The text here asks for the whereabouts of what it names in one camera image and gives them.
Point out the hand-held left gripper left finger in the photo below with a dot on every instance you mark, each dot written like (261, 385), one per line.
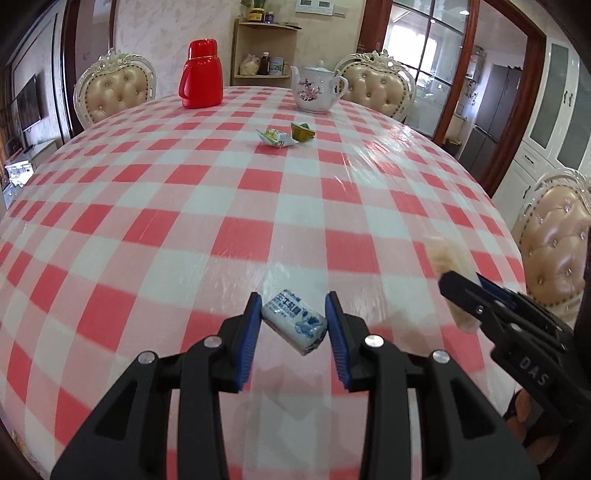
(249, 341)

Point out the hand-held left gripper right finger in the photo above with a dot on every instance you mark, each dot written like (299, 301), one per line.
(338, 341)

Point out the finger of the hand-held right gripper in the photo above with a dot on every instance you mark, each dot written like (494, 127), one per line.
(466, 295)
(496, 290)

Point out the orange-striped clear snack packet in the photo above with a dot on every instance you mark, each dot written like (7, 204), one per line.
(445, 258)

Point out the small blue white candy packet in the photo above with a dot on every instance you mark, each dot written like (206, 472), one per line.
(293, 321)

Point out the person's right hand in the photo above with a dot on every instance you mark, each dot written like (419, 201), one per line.
(524, 408)

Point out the beige tufted dining chair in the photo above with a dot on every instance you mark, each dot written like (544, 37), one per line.
(113, 92)
(554, 240)
(378, 85)

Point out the dark refrigerator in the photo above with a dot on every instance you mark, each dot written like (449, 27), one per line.
(496, 106)

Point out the white cabinet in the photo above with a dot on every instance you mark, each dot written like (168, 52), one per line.
(554, 115)

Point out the small yellow white candy packet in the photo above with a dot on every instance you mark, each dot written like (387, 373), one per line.
(277, 137)

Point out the small green yellow packet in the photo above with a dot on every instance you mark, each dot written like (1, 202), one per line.
(302, 131)

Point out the wood-framed glass partition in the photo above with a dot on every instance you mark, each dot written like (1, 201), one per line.
(434, 46)

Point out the white floral teapot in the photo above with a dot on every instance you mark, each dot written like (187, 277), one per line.
(314, 90)

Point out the red thermos jug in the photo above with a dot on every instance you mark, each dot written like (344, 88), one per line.
(201, 78)

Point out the white tin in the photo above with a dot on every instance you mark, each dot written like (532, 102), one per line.
(276, 67)

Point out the clear bag on shelf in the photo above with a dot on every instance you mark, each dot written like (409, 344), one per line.
(249, 65)

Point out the brown bottle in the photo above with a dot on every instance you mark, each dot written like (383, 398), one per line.
(264, 64)

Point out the white television console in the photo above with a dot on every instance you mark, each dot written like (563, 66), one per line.
(18, 170)

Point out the wooden corner shelf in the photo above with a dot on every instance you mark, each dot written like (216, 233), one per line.
(286, 41)

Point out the yellow jar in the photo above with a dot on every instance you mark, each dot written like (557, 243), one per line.
(255, 14)

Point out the white wall-mounted panel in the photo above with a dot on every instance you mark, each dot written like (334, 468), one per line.
(321, 5)

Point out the wall television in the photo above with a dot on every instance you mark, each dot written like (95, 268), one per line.
(27, 104)

